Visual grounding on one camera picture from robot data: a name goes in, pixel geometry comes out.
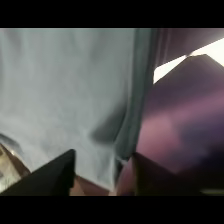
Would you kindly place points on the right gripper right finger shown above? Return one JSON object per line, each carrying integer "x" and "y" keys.
{"x": 156, "y": 183}

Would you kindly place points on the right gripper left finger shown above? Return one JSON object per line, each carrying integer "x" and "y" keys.
{"x": 50, "y": 180}

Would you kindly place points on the grey garment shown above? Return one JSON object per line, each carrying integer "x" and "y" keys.
{"x": 66, "y": 93}

